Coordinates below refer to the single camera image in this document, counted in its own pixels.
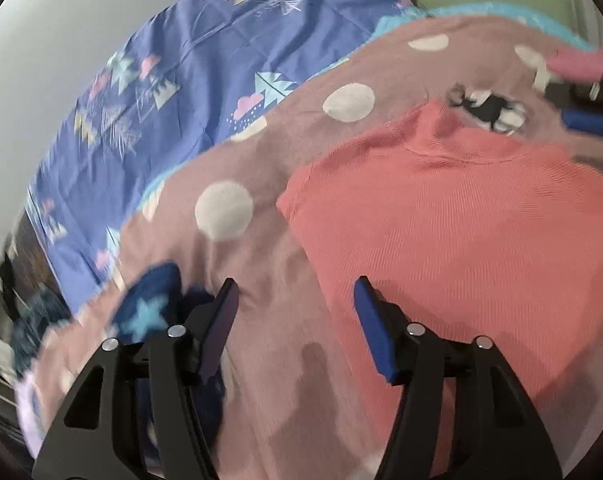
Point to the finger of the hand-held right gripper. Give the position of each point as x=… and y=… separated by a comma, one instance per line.
x=591, y=125
x=594, y=95

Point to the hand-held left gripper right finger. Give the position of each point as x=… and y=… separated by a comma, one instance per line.
x=376, y=330

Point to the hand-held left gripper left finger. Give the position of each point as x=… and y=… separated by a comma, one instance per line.
x=221, y=325

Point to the pink shirt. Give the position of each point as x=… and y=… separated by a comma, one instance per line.
x=456, y=235

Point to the pink folded garment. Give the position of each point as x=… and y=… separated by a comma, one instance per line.
x=586, y=65

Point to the pink polka dot bedspread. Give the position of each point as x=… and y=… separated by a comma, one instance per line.
x=261, y=270

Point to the navy star print garment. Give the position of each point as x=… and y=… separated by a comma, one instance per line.
x=146, y=310

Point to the teal bed sheet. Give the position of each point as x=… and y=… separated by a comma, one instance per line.
x=481, y=12

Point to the dark teal fleece blanket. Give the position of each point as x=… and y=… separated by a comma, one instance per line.
x=38, y=325

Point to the dark tree print cloth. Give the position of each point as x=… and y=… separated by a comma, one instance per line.
x=33, y=255

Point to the lavender folded garment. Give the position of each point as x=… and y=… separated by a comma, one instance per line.
x=28, y=410

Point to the black garment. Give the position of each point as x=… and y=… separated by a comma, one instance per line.
x=7, y=280

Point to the blue tree print sheet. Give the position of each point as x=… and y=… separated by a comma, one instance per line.
x=206, y=60

